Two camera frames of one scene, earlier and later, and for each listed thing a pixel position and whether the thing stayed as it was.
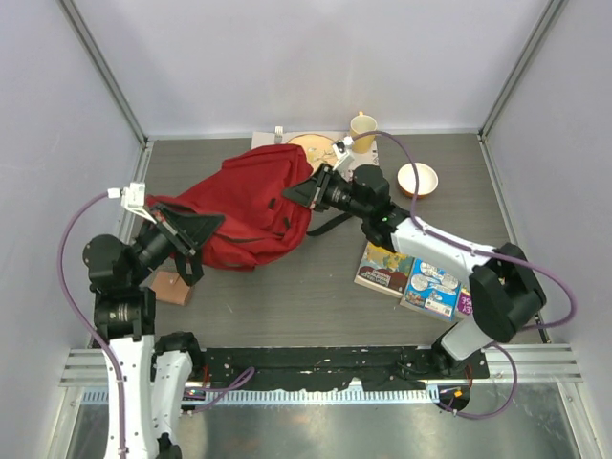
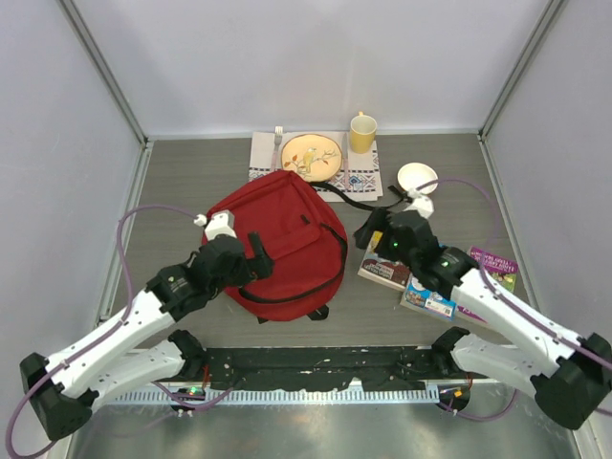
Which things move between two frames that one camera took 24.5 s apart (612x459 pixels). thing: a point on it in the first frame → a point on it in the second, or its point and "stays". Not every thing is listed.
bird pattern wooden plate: [318, 149] stays
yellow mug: [360, 124] stays
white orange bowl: [427, 180] stays
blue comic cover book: [430, 290] stays
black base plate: [270, 368] stays
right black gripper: [304, 192] → [380, 220]
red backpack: [260, 223] → [303, 235]
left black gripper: [185, 229] → [261, 267]
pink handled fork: [278, 131] stays
